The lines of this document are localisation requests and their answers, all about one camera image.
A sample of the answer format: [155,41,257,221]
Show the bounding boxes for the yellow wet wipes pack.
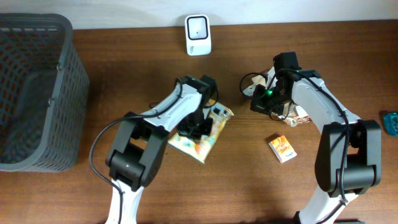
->
[168,103,234,164]

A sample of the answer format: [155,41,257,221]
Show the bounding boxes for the beige snack pouch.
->
[239,67,312,127]

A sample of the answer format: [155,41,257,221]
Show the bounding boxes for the small orange box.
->
[269,135,297,163]

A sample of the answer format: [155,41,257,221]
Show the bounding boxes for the blue mouthwash bottle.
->
[383,113,398,136]

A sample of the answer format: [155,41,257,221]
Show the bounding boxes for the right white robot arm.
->
[251,52,382,223]

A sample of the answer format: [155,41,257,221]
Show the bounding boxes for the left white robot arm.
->
[105,75,218,223]

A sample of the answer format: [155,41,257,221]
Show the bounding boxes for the white barcode scanner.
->
[184,14,211,56]

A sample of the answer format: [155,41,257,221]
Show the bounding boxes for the dark grey plastic basket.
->
[1,13,90,172]

